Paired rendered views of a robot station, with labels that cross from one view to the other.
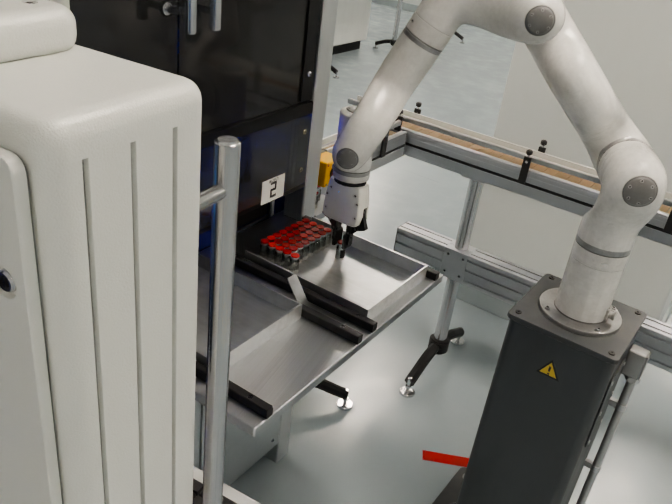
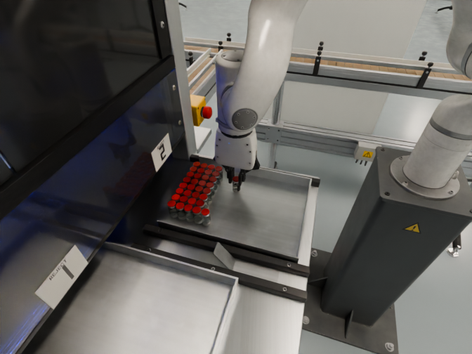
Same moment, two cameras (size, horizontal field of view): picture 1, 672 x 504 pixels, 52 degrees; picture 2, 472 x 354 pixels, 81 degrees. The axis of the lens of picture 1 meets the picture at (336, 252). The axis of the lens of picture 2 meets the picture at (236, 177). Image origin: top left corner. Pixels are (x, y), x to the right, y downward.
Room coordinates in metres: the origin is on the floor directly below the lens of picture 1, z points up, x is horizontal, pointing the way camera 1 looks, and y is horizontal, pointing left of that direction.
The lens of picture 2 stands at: (0.94, 0.12, 1.45)
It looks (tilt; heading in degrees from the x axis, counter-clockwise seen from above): 44 degrees down; 346
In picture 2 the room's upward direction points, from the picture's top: straight up
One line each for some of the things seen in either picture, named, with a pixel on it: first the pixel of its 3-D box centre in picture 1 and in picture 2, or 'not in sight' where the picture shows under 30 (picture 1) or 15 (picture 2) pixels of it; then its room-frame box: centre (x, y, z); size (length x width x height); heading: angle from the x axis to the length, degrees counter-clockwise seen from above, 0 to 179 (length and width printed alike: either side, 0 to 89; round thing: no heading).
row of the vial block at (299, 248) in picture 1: (307, 248); (208, 193); (1.45, 0.07, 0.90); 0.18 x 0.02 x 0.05; 148
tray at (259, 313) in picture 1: (197, 303); (131, 320); (1.17, 0.27, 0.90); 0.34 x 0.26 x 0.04; 59
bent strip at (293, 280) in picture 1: (316, 299); (246, 263); (1.23, 0.03, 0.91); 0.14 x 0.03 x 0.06; 60
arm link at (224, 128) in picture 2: (350, 172); (235, 121); (1.47, -0.01, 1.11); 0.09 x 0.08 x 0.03; 58
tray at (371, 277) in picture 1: (336, 264); (240, 202); (1.41, -0.01, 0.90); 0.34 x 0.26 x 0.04; 58
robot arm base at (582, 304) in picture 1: (590, 279); (437, 154); (1.40, -0.59, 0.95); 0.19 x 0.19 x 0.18
